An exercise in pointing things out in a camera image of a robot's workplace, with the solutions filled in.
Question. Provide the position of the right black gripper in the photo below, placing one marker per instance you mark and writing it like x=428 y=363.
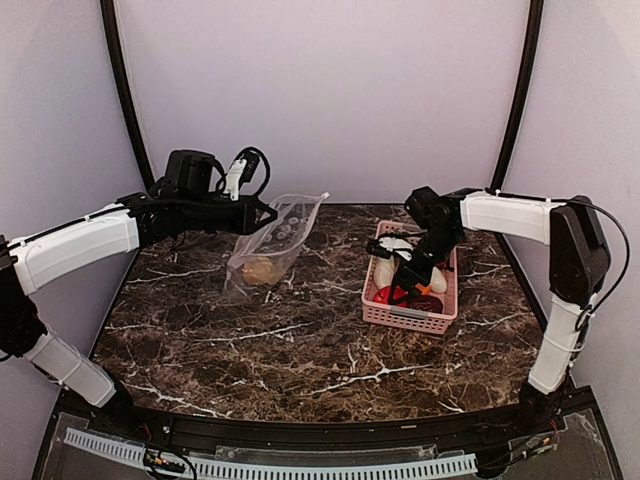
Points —
x=404 y=275

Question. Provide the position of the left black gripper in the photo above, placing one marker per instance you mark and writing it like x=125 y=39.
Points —
x=241 y=226

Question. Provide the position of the red toy apple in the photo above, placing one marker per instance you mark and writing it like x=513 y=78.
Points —
x=380 y=296

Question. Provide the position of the dark red toy beet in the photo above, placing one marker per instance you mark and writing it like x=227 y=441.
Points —
x=426 y=303

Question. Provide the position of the white toy radish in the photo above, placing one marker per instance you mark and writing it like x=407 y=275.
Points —
x=438 y=283
x=384 y=272

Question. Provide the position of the clear zip top bag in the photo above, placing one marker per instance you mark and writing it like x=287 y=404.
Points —
x=281 y=241

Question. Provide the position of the yellow toy lemon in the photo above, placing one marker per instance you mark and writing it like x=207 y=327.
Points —
x=260 y=271

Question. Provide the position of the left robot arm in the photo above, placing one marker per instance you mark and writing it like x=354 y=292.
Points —
x=195 y=194

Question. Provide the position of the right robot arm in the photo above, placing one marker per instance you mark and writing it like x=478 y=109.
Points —
x=579 y=261

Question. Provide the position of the pink plastic basket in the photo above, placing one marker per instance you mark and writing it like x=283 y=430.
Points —
x=408 y=318

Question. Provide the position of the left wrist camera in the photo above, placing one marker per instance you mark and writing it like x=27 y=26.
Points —
x=242 y=171

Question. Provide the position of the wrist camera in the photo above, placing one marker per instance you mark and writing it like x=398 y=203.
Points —
x=387 y=247
x=242 y=171

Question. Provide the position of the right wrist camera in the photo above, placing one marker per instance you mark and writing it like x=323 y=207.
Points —
x=387 y=247

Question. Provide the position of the left black frame post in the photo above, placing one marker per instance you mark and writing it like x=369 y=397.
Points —
x=123 y=89

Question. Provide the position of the black frame post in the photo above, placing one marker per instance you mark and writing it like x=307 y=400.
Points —
x=520 y=95
x=123 y=89

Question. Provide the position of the black front rail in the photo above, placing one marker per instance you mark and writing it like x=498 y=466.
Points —
x=484 y=431

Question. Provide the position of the white slotted cable duct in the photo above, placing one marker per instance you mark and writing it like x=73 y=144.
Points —
x=245 y=463

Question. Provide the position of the right black frame post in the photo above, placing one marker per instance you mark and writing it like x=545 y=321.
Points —
x=520 y=95

